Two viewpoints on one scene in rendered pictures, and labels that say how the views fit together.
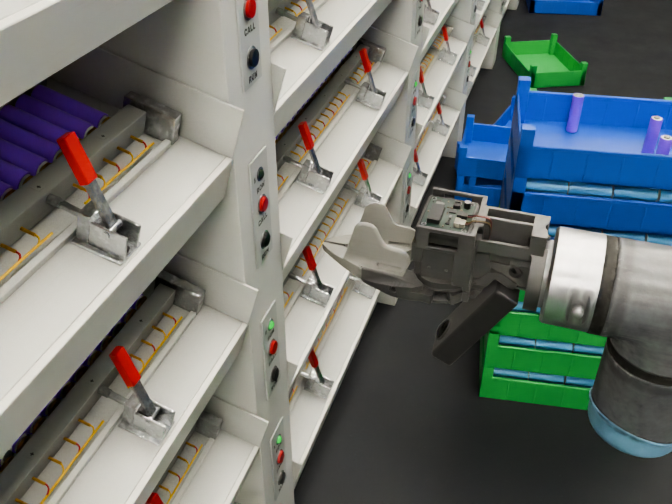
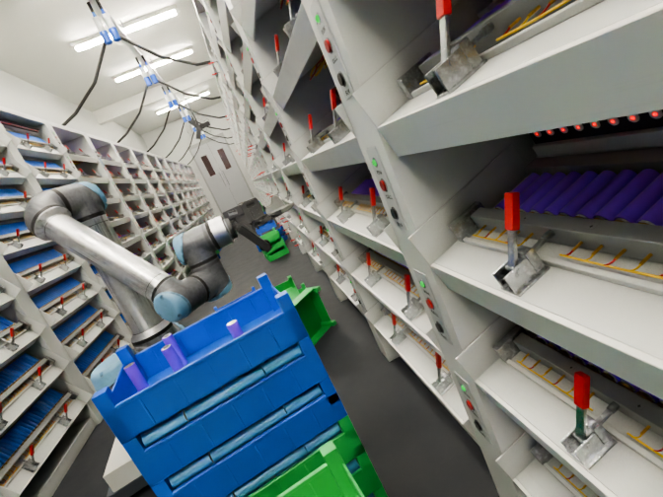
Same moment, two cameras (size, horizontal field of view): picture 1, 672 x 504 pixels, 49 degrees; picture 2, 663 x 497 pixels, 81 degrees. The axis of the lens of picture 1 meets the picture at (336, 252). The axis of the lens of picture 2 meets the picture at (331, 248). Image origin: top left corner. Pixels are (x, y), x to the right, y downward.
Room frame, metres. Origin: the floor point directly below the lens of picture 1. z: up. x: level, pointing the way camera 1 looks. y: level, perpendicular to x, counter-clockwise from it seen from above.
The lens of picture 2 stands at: (1.73, -0.47, 0.73)
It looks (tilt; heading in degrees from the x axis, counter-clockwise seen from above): 14 degrees down; 154
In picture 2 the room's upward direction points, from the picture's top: 24 degrees counter-clockwise
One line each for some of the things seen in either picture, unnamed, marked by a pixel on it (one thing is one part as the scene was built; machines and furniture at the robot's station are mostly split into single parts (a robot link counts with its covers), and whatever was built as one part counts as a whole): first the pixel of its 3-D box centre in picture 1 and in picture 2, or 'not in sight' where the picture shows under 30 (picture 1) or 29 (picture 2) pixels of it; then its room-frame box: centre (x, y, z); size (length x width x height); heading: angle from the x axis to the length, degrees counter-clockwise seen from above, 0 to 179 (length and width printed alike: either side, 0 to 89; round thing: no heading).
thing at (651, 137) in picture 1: (652, 135); (175, 362); (1.04, -0.49, 0.52); 0.02 x 0.02 x 0.06
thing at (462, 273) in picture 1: (478, 254); (246, 217); (0.56, -0.13, 0.64); 0.12 x 0.08 x 0.09; 72
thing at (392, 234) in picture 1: (373, 229); (278, 204); (0.61, -0.04, 0.64); 0.09 x 0.03 x 0.06; 72
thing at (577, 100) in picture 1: (574, 113); (241, 339); (1.12, -0.39, 0.52); 0.02 x 0.02 x 0.06
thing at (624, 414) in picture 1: (651, 384); (209, 278); (0.51, -0.31, 0.52); 0.12 x 0.09 x 0.12; 123
